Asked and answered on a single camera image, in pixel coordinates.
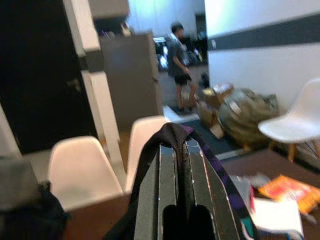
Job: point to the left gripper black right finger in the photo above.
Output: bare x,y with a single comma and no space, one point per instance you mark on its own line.
205,185

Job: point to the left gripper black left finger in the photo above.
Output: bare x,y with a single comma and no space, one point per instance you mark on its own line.
152,190

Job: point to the black printed shirt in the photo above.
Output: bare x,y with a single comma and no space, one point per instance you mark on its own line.
175,132

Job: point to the grey plastic packet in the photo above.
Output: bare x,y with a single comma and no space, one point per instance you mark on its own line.
242,185

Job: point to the white shell chair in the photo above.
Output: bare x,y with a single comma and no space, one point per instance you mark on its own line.
82,170
142,135

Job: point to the white paper sheet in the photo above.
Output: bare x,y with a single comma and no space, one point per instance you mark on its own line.
275,215

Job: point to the olive green bag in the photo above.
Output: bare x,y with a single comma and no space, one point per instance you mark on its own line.
245,117

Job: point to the orange packet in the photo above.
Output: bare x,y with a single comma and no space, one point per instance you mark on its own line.
287,190

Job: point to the open brown cardboard box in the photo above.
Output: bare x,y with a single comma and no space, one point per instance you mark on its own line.
220,96

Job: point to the white chair with wooden legs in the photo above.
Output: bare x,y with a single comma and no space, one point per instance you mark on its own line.
295,125

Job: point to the grey tall cabinet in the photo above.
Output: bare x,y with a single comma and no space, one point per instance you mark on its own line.
130,82

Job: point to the black cloth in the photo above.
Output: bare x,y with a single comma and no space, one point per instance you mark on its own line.
30,220

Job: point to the person in dark clothes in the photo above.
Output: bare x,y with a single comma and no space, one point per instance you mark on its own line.
176,55

